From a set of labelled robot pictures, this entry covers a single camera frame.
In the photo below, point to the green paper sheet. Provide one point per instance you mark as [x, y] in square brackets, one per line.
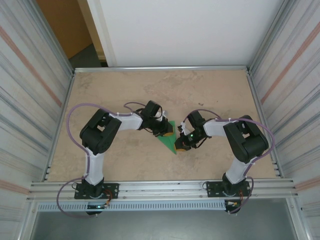
[170, 143]

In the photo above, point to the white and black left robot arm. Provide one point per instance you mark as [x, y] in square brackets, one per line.
[100, 132]

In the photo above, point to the brown wooden door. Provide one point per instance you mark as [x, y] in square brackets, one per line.
[65, 25]

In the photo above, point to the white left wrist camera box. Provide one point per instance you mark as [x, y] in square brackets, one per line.
[160, 115]

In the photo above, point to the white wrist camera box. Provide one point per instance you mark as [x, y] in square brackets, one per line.
[183, 127]
[160, 115]

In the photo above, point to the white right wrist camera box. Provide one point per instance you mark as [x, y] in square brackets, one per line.
[183, 127]

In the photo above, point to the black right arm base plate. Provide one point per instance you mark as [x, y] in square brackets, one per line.
[212, 190]

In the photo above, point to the aluminium table end rail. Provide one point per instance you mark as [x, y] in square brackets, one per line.
[162, 68]

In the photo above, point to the aluminium table side rail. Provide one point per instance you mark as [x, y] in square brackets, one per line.
[253, 92]
[68, 93]

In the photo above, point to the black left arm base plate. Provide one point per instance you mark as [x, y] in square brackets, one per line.
[112, 191]

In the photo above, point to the white door frame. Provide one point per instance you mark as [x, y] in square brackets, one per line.
[101, 37]

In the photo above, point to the aluminium corner post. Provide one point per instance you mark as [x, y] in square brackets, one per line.
[47, 27]
[271, 27]

